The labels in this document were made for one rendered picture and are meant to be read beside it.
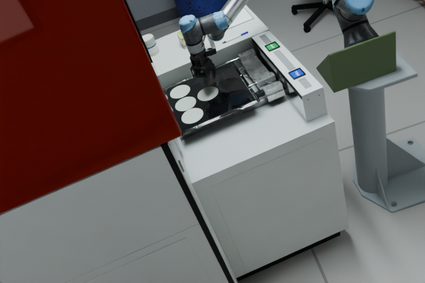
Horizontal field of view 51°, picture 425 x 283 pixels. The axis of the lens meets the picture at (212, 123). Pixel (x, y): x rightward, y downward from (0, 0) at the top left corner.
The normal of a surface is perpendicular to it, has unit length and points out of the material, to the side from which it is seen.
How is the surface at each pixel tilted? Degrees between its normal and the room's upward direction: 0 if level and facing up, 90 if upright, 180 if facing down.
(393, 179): 0
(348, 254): 0
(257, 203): 90
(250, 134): 0
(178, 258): 90
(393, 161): 90
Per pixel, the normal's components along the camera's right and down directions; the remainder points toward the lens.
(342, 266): -0.27, -0.73
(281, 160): 0.29, 0.57
